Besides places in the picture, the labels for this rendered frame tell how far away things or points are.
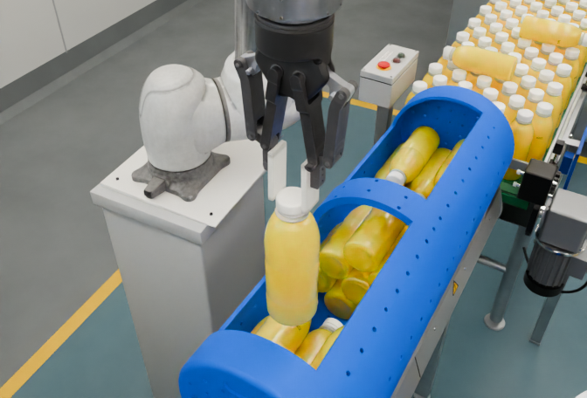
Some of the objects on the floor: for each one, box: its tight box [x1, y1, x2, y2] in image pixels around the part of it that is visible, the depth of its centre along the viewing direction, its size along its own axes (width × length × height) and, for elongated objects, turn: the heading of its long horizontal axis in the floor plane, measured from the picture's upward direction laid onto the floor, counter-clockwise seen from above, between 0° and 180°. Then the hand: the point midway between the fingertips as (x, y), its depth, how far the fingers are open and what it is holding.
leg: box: [413, 317, 451, 398], centre depth 189 cm, size 6×6×63 cm
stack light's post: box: [529, 276, 570, 346], centre depth 193 cm, size 4×4×110 cm
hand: (293, 177), depth 67 cm, fingers closed on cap, 4 cm apart
